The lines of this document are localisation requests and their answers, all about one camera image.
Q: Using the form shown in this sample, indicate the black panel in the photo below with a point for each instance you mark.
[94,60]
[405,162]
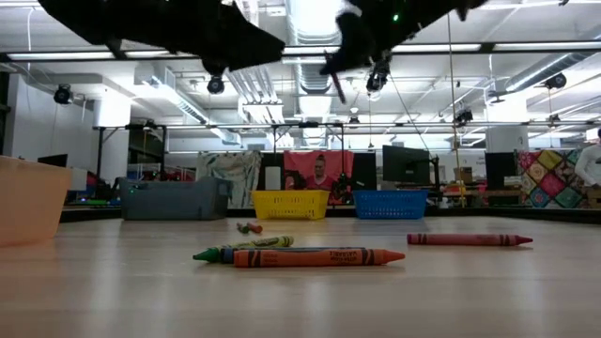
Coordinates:
[365,171]

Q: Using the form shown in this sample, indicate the dark grey plastic bin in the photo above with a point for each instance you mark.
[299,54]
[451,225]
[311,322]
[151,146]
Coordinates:
[174,202]

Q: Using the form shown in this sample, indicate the blue plastic basket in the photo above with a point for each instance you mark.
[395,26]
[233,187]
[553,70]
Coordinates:
[389,192]

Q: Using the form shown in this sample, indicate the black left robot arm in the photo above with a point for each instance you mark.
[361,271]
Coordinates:
[75,14]

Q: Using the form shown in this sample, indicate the black monitor on stand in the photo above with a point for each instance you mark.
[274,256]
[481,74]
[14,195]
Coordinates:
[406,164]

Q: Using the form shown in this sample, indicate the black ceiling camera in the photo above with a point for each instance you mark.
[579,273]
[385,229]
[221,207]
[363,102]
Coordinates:
[378,80]
[216,85]
[556,81]
[62,95]

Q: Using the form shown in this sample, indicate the colourful patchwork quilt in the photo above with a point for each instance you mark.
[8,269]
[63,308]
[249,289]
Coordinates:
[549,183]

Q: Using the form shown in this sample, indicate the round silver air duct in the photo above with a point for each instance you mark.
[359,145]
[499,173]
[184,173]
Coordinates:
[314,19]

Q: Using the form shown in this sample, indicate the white box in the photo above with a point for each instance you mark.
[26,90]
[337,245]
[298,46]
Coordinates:
[273,178]

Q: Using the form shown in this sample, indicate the red cloth backdrop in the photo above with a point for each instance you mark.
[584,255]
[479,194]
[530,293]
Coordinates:
[296,162]

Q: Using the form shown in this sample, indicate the green crayon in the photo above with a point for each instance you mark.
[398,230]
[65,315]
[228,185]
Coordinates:
[267,242]
[243,228]

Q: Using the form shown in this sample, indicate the blue crayon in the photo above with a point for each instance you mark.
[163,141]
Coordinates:
[226,256]

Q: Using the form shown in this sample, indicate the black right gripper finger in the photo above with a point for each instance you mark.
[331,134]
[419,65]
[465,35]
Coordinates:
[352,54]

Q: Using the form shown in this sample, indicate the orange translucent plastic bin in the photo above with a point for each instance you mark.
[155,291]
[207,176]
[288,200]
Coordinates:
[28,202]

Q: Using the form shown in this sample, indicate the white light bar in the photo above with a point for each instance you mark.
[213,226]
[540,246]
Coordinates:
[544,46]
[310,50]
[436,47]
[61,56]

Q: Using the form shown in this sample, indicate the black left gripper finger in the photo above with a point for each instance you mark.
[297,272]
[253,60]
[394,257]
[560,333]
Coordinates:
[258,44]

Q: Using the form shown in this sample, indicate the small black monitor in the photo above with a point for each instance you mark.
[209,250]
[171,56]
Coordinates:
[52,160]

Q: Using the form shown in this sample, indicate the orange crayon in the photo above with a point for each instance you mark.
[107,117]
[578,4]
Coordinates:
[255,227]
[319,258]

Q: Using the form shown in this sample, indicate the yellow plastic basket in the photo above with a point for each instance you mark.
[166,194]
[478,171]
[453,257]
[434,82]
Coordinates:
[290,192]

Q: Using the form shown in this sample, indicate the person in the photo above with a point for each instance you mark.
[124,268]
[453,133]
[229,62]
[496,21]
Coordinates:
[590,164]
[320,176]

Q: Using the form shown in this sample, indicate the cardboard box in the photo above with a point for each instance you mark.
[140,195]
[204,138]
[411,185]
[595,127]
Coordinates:
[464,174]

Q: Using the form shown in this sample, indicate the green floral cloth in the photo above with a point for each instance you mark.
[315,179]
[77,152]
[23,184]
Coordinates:
[235,171]

